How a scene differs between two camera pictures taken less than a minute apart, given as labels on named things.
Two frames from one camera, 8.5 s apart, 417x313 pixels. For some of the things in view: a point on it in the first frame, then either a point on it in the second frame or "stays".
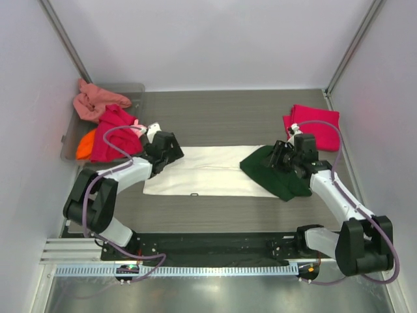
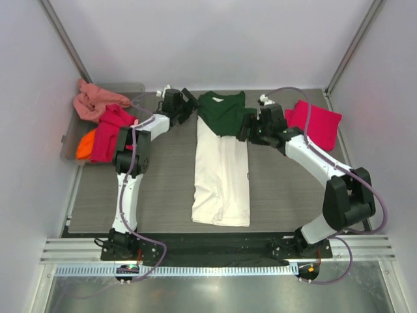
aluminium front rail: (71, 251) stays
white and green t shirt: (242, 170) -> (221, 195)
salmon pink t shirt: (92, 100) stays
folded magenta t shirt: (323, 123) stays
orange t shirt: (85, 146) stays
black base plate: (214, 246) stays
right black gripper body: (284, 157) -> (260, 132)
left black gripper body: (172, 154) -> (185, 110)
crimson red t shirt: (126, 139) stays
